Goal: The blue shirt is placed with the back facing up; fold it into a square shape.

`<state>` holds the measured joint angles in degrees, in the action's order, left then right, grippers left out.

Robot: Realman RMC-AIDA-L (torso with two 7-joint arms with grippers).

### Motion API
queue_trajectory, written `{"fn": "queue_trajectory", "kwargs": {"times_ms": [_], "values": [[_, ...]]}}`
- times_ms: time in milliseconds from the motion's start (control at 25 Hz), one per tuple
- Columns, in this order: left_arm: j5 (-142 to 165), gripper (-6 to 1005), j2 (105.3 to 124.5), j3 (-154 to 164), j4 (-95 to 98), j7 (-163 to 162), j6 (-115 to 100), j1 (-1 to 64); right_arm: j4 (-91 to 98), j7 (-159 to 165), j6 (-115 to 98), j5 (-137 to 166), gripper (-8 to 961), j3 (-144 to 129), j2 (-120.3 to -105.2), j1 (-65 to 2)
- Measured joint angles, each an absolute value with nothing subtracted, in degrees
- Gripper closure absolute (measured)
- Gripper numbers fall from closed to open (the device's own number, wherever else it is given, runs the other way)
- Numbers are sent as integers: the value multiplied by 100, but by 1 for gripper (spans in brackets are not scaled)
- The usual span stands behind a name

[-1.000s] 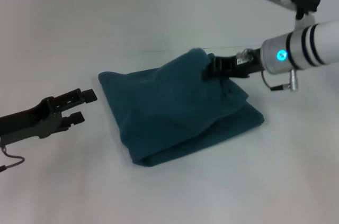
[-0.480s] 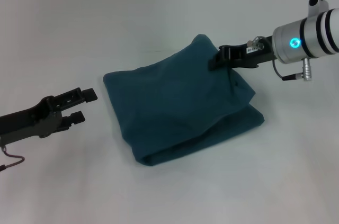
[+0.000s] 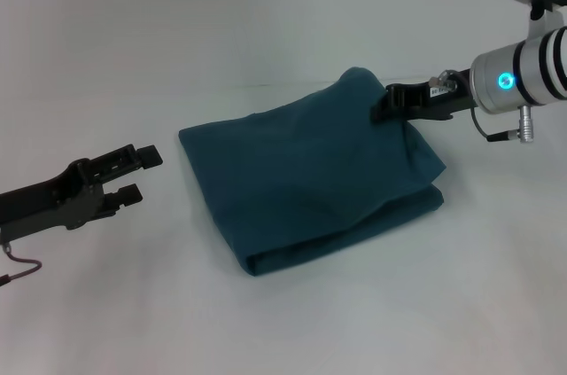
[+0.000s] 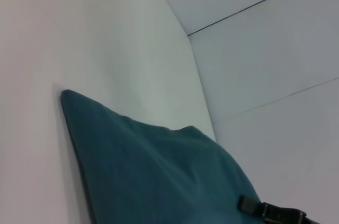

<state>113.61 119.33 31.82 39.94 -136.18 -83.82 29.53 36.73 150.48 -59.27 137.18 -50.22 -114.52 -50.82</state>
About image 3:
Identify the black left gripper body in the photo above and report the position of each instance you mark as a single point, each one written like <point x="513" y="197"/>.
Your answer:
<point x="48" y="204"/>

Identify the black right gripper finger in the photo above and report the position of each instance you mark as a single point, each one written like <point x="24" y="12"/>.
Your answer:
<point x="383" y="111"/>

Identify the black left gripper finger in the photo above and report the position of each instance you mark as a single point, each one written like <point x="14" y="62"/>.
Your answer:
<point x="133" y="158"/>
<point x="124" y="197"/>

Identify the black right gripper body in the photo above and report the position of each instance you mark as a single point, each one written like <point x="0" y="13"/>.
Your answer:
<point x="425" y="102"/>

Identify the blue t-shirt with white print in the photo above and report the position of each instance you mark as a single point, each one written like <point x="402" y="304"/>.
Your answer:
<point x="310" y="171"/>

